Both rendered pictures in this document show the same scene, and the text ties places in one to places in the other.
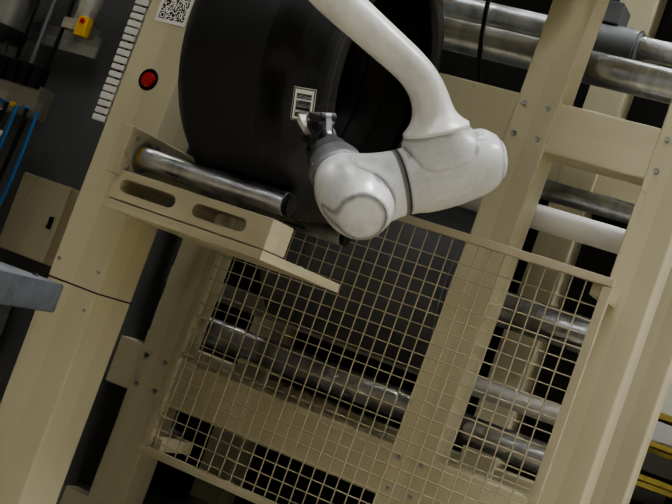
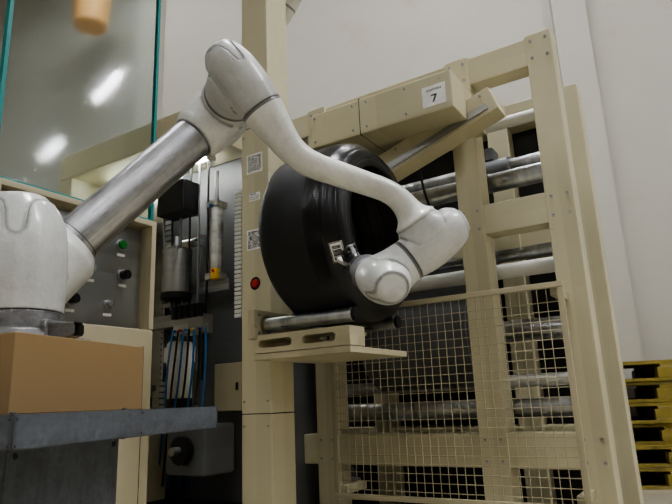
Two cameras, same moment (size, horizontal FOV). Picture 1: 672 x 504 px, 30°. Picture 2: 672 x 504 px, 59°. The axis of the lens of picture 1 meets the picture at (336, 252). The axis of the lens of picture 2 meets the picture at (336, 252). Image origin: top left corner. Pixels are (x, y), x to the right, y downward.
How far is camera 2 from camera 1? 0.55 m
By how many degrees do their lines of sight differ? 13
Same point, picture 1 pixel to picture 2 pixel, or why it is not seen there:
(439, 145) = (420, 225)
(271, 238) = (352, 336)
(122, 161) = (254, 330)
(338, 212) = (376, 290)
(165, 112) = (270, 296)
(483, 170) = (454, 229)
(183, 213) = (298, 344)
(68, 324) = (262, 438)
